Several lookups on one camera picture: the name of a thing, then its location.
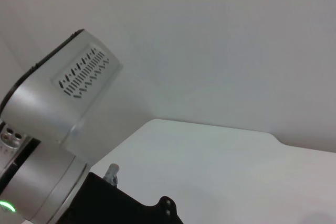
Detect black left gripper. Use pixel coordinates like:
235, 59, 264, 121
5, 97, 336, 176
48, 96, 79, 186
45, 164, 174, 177
56, 171, 184, 224

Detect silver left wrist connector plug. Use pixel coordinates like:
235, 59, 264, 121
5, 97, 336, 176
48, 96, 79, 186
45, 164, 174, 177
103, 163, 120, 186

